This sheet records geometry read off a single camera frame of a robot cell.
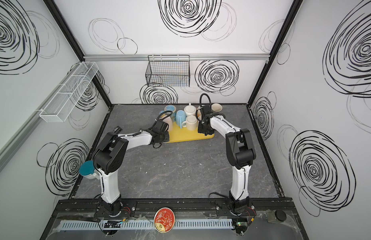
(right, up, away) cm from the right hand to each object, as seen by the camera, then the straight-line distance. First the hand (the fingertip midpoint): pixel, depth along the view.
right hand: (201, 130), depth 98 cm
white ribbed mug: (-7, +14, +7) cm, 17 cm away
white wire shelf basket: (-72, +13, -26) cm, 77 cm away
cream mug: (-6, +5, +3) cm, 8 cm away
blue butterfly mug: (-20, +15, +4) cm, 25 cm away
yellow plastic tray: (-13, -3, +5) cm, 14 cm away
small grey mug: (+12, +16, +10) cm, 22 cm away
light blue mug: (-14, +9, +3) cm, 17 cm away
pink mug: (-21, +6, 0) cm, 22 cm away
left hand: (-23, -5, +3) cm, 23 cm away
